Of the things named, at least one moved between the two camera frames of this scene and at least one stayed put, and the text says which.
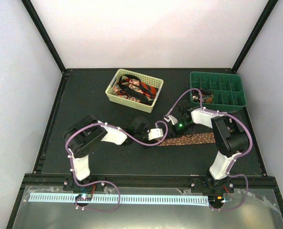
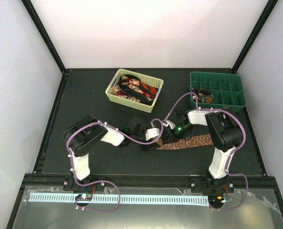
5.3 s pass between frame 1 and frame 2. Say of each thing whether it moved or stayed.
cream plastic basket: stayed
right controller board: stayed
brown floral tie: moved
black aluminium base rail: stayed
